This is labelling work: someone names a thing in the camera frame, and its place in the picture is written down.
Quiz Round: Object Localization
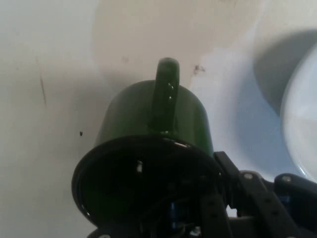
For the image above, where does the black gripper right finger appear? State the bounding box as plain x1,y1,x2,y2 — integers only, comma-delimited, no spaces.
213,150,317,238

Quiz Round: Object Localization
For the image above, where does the white bowl blue outside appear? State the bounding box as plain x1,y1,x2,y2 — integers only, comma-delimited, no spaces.
279,46,317,184

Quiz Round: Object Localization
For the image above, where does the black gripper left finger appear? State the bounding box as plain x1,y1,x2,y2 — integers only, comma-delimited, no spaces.
138,176,232,238

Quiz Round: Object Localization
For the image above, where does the green enamel mug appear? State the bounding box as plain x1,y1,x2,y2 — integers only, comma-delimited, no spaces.
71,57,225,229

